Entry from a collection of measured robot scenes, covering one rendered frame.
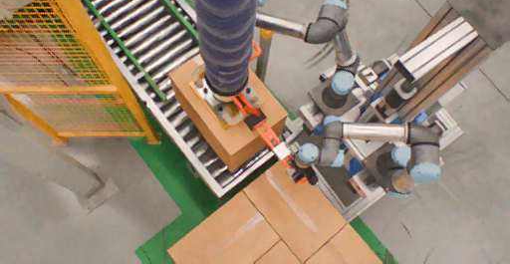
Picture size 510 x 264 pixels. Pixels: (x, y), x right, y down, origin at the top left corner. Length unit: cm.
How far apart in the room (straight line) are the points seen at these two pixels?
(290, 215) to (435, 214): 136
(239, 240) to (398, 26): 250
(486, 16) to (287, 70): 221
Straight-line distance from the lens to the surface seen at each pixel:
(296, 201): 274
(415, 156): 179
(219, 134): 224
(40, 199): 357
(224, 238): 268
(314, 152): 174
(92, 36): 195
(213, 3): 138
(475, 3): 172
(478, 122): 403
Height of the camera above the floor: 322
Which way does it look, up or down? 70 degrees down
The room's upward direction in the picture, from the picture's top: 10 degrees clockwise
